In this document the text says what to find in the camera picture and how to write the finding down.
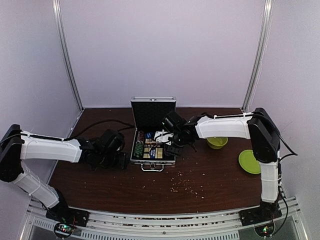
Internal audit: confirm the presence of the green bowl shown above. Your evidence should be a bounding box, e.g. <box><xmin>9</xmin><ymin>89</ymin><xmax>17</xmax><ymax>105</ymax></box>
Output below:
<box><xmin>206</xmin><ymin>137</ymin><xmax>229</xmax><ymax>150</ymax></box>

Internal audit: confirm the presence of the blue small blind button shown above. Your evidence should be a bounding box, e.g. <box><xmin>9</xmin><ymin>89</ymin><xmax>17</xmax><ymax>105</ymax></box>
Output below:
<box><xmin>144</xmin><ymin>132</ymin><xmax>154</xmax><ymax>139</ymax></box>

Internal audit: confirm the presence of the front aluminium rail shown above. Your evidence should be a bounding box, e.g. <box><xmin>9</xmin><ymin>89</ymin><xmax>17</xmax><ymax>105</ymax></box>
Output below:
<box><xmin>21</xmin><ymin>197</ymin><xmax>302</xmax><ymax>240</ymax></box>

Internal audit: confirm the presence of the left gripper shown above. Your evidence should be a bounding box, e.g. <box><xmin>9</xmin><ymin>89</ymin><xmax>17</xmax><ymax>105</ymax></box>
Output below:
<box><xmin>98</xmin><ymin>151</ymin><xmax>129</xmax><ymax>170</ymax></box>

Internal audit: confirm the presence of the green yellow chip stack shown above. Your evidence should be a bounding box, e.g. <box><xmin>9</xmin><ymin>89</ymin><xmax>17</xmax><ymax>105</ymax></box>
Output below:
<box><xmin>133</xmin><ymin>142</ymin><xmax>144</xmax><ymax>158</ymax></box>

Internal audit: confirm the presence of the brown black chip stack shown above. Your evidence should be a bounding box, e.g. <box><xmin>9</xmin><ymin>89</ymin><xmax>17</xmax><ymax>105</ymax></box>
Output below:
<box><xmin>136</xmin><ymin>130</ymin><xmax>145</xmax><ymax>144</ymax></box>

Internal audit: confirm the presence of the aluminium frame post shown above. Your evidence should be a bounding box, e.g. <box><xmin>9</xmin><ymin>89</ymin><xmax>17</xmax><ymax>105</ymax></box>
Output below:
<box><xmin>52</xmin><ymin>0</ymin><xmax>84</xmax><ymax>111</ymax></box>
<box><xmin>241</xmin><ymin>0</ymin><xmax>274</xmax><ymax>112</ymax></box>

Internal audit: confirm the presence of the aluminium poker case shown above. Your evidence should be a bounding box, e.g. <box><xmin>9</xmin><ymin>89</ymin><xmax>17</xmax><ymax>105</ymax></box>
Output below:
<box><xmin>130</xmin><ymin>96</ymin><xmax>176</xmax><ymax>173</ymax></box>

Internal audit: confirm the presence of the green plate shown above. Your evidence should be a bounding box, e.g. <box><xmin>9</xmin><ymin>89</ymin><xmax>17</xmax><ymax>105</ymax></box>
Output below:
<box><xmin>238</xmin><ymin>149</ymin><xmax>261</xmax><ymax>175</ymax></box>

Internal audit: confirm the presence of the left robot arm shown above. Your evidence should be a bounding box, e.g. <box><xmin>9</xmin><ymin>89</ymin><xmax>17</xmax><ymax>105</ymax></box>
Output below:
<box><xmin>0</xmin><ymin>124</ymin><xmax>129</xmax><ymax>222</ymax></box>

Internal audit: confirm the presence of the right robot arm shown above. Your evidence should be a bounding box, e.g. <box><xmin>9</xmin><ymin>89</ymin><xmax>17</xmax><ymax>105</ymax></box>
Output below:
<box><xmin>154</xmin><ymin>107</ymin><xmax>288</xmax><ymax>221</ymax></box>

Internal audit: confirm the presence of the right aluminium frame post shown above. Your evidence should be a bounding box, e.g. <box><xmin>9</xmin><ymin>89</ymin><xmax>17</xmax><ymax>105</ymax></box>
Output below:
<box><xmin>241</xmin><ymin>0</ymin><xmax>274</xmax><ymax>112</ymax></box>

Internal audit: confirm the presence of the blue gold card box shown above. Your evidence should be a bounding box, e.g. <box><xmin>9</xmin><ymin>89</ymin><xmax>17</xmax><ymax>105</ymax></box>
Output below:
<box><xmin>143</xmin><ymin>147</ymin><xmax>163</xmax><ymax>159</ymax></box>

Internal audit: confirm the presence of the left aluminium frame post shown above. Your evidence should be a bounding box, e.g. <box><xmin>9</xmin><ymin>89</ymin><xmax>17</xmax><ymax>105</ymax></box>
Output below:
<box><xmin>52</xmin><ymin>0</ymin><xmax>84</xmax><ymax>111</ymax></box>

